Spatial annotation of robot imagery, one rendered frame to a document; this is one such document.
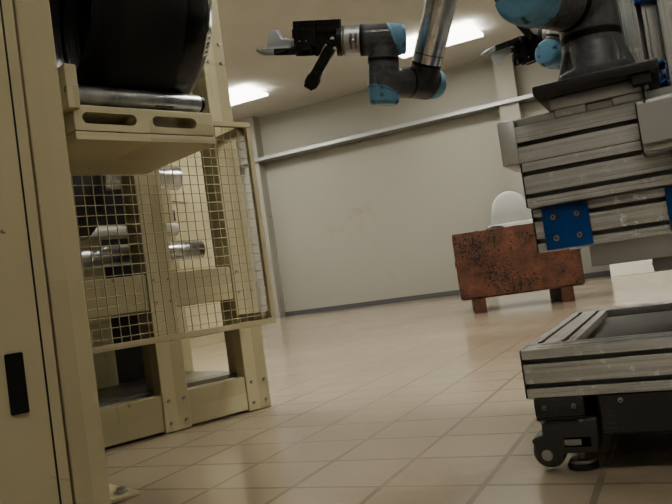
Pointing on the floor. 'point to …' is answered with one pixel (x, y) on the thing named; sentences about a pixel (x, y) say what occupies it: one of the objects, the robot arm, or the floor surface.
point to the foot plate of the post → (121, 493)
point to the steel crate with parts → (512, 265)
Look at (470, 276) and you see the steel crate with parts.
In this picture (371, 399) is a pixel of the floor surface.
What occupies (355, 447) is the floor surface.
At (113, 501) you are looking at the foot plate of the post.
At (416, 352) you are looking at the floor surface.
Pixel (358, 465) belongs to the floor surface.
